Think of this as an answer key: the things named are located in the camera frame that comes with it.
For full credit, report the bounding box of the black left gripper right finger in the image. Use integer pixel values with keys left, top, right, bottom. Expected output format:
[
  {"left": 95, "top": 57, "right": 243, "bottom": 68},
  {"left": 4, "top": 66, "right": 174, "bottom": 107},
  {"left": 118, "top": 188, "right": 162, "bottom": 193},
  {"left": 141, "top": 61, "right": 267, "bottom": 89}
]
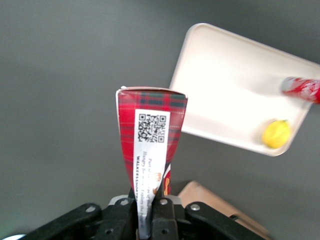
[{"left": 149, "top": 195, "right": 179, "bottom": 240}]

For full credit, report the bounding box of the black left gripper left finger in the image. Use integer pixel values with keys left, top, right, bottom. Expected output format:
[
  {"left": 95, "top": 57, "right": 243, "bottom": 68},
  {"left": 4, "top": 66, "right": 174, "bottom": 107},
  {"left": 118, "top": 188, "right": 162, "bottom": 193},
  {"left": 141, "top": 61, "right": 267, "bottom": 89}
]
[{"left": 106, "top": 186, "right": 139, "bottom": 240}]

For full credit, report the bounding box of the red tartan cookie box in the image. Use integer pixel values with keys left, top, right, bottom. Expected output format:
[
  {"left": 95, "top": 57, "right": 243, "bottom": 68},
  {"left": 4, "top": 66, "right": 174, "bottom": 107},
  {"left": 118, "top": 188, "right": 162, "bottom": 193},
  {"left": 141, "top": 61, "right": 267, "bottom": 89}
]
[{"left": 115, "top": 85, "right": 188, "bottom": 240}]

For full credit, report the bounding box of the cream plastic tray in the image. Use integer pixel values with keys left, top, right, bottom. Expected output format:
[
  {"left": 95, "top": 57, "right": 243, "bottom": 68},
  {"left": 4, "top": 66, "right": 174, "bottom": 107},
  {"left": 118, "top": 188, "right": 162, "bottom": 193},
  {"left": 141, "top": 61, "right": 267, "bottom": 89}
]
[{"left": 168, "top": 22, "right": 320, "bottom": 158}]

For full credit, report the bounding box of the wooden two-drawer cabinet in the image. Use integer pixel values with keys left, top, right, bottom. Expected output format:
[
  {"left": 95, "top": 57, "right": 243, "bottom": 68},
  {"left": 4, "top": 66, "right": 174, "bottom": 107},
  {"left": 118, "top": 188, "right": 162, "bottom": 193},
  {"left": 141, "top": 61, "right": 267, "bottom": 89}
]
[{"left": 177, "top": 180, "right": 274, "bottom": 240}]

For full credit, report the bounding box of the yellow lemon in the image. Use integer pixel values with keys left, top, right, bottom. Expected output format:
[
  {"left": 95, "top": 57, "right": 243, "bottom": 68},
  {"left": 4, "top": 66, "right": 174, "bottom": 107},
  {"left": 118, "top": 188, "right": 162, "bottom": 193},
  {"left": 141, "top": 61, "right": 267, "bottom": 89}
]
[{"left": 261, "top": 119, "right": 293, "bottom": 150}]

